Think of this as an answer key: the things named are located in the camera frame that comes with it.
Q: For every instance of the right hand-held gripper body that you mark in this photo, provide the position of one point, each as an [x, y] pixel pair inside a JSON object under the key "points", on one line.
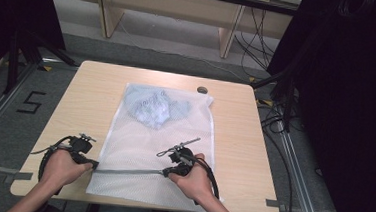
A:
{"points": [[181, 160]]}

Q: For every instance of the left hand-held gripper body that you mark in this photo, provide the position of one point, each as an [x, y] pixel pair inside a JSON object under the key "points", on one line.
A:
{"points": [[80, 145]]}

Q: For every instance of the white mesh laundry bag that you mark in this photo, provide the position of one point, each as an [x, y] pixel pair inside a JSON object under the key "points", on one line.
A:
{"points": [[147, 140]]}

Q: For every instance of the person's right hand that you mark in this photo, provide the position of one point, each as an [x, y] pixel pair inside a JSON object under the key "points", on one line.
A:
{"points": [[193, 185]]}

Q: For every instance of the person's left hand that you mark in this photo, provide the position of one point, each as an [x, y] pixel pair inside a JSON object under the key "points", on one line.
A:
{"points": [[58, 172]]}

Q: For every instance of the light blue printed garment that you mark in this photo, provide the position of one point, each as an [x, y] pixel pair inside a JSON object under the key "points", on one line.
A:
{"points": [[154, 108]]}

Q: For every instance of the grey tape strip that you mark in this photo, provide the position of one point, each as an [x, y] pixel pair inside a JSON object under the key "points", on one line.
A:
{"points": [[19, 176], [274, 203]]}

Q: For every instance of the black metal stand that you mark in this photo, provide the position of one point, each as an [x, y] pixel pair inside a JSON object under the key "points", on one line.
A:
{"points": [[288, 99], [13, 60]]}

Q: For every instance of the black curtain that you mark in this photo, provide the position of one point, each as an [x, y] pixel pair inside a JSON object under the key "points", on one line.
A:
{"points": [[349, 107], [11, 23]]}

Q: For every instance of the light wooden desk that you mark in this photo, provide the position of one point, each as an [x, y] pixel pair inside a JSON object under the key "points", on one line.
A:
{"points": [[169, 4]]}

